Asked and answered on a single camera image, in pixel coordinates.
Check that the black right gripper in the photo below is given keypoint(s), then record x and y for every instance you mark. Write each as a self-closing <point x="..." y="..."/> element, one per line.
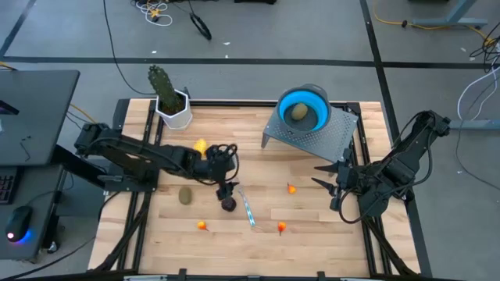
<point x="343" y="175"/>

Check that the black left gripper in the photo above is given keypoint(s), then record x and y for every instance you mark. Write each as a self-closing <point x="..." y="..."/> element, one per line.
<point x="222" y="164"/>

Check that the dark purple plum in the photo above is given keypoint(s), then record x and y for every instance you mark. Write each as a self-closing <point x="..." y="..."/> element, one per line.
<point x="229" y="206"/>

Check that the small orange pepper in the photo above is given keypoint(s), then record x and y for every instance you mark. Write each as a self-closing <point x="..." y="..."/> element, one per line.
<point x="281" y="226"/>
<point x="202" y="225"/>
<point x="291" y="189"/>

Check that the brown kiwi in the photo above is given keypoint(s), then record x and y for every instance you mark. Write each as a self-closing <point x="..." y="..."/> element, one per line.
<point x="299" y="111"/>
<point x="185" y="195"/>

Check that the yellow mango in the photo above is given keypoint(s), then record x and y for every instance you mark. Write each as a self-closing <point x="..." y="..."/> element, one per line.
<point x="201" y="145"/>

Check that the blue grey collapsible colander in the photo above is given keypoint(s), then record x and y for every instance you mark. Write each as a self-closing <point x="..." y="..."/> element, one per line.
<point x="285" y="105"/>

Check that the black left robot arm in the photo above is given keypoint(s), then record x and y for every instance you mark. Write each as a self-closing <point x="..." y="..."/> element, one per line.
<point x="129" y="152"/>

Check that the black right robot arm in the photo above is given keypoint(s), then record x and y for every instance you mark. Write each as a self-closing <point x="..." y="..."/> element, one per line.
<point x="402" y="168"/>

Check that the grey perforated metal stand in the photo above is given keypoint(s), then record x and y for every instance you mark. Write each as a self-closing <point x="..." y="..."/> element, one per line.
<point x="332" y="136"/>

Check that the white hexagonal plant pot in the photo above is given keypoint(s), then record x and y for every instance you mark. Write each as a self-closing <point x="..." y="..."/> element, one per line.
<point x="177" y="119"/>

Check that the green cactus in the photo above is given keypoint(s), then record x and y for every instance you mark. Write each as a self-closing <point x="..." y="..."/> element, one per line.
<point x="162" y="87"/>

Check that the grey desk foot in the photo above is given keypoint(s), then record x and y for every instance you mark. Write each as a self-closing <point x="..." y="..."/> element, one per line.
<point x="474" y="124"/>

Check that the dark grey low desk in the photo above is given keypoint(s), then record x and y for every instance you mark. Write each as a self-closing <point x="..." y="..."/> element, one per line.
<point x="43" y="195"/>

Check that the black desk top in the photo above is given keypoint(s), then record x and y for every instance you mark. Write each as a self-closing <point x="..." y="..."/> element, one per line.
<point x="39" y="117"/>

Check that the grey desk leg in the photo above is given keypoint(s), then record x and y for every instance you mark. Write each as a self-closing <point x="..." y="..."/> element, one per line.
<point x="457" y="13"/>

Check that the black computer mouse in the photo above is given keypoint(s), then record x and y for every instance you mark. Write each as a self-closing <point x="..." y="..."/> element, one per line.
<point x="19" y="222"/>

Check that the black keyboard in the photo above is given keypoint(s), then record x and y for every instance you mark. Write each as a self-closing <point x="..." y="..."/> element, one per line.
<point x="7" y="189"/>

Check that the black aluminium table frame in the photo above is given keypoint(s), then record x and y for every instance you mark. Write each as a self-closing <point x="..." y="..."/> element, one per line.
<point x="234" y="103"/>

